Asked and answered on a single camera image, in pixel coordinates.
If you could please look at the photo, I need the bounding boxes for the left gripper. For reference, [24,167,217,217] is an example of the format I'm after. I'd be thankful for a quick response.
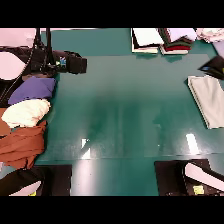
[66,55,88,75]

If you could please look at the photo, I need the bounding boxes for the white T-shirt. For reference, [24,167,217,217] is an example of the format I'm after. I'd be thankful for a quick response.
[187,75,224,130]

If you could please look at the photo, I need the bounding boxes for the purple garment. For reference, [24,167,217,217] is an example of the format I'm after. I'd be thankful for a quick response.
[7,75,58,106]

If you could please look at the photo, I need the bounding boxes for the black folded garment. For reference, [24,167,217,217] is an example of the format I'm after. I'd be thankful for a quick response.
[130,28,137,52]

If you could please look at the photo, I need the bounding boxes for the beige folded garment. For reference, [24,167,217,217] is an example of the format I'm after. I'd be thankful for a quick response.
[131,45,160,55]

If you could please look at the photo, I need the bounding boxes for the cream garment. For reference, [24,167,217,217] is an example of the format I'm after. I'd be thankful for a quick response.
[0,98,52,129]

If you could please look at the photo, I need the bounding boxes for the brown garment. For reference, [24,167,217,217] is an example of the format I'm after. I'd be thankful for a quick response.
[0,108,48,171]

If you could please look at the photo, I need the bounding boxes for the dark green folded garment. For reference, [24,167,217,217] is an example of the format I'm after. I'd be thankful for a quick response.
[158,28,195,48]

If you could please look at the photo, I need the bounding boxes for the red folded garment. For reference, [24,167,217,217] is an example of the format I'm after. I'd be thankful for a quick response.
[164,44,192,52]

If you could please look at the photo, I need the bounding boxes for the lavender folded garment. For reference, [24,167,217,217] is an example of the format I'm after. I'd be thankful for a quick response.
[166,28,198,43]

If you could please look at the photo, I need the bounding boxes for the heap of clothes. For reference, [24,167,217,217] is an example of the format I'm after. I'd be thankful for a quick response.
[195,28,224,44]

